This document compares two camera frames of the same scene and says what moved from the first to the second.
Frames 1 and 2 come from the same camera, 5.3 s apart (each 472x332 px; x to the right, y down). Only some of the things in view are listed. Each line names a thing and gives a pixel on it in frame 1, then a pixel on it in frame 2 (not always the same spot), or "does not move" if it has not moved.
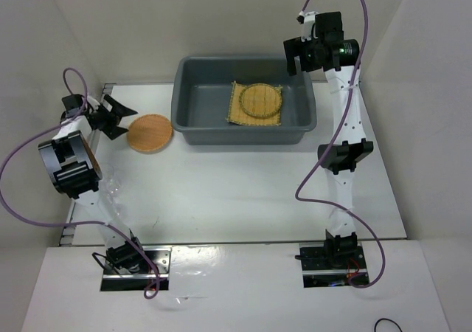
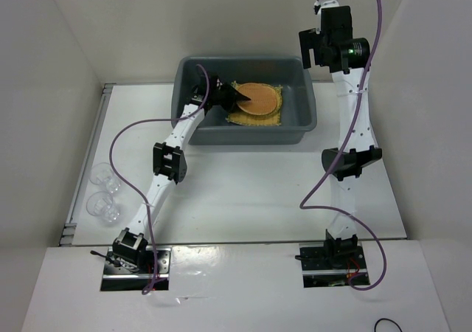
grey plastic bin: [242, 100] does not move
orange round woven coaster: [150, 133] → [262, 99]
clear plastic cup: [110, 186] does not move
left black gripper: [117, 111] → [232, 95]
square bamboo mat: [237, 114] does not move
